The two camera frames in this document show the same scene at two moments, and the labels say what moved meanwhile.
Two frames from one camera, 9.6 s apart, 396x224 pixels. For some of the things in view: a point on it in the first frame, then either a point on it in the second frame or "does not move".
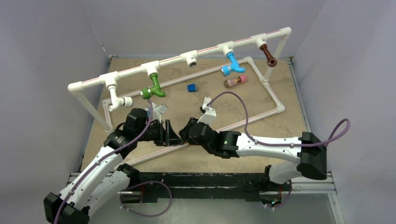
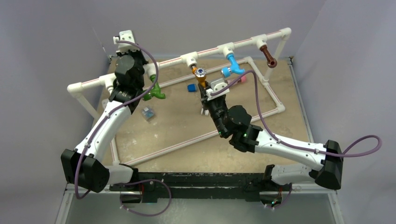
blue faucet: x=226 y=70 does not move
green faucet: x=146 y=93 does not move
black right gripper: x=183 y=133 → x=204 y=102
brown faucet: x=272 y=61 does not move
